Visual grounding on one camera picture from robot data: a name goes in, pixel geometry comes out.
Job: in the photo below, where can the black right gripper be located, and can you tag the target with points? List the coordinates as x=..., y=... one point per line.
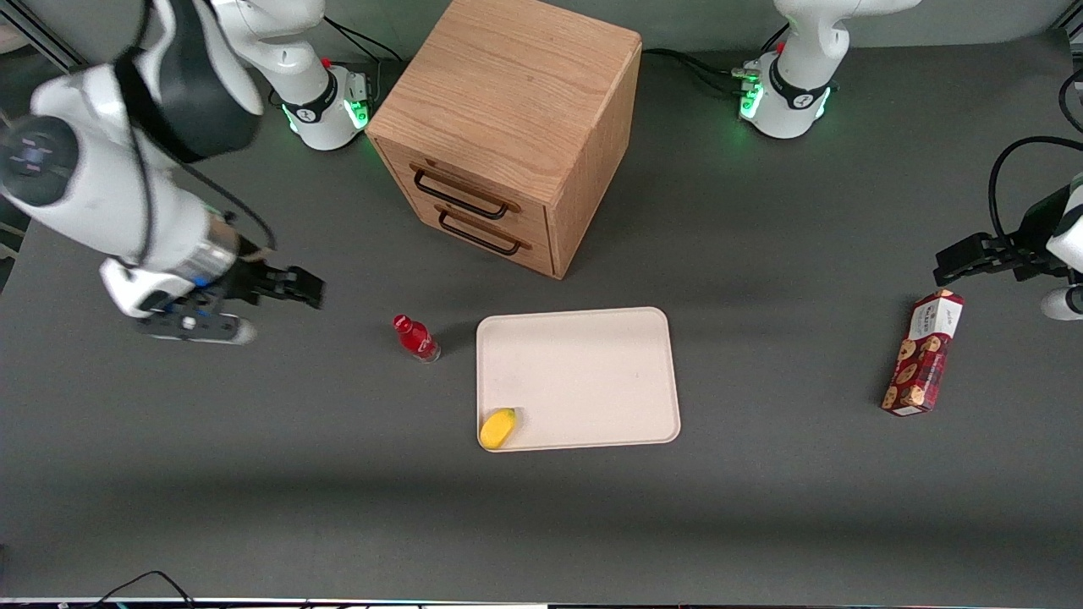
x=255, y=278

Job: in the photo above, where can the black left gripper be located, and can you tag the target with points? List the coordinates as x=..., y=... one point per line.
x=1034, y=226

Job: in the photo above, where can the red coke bottle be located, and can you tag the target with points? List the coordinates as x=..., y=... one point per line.
x=415, y=338

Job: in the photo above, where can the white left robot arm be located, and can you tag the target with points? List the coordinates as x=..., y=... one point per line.
x=799, y=76

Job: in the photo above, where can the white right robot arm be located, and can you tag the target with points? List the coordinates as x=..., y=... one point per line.
x=101, y=186

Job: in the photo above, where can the beige plastic tray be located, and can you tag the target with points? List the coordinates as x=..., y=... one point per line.
x=584, y=381

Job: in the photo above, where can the red cookie box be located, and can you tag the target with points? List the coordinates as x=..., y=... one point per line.
x=924, y=355

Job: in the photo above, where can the yellow lemon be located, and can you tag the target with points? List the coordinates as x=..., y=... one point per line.
x=497, y=428

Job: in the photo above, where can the wooden drawer cabinet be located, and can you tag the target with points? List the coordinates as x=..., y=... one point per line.
x=516, y=110

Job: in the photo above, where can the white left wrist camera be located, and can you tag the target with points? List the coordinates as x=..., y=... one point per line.
x=1063, y=303

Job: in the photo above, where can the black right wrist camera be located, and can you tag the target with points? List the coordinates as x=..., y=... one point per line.
x=196, y=324

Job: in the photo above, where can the aluminium frame bar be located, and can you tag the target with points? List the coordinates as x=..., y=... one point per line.
x=38, y=34

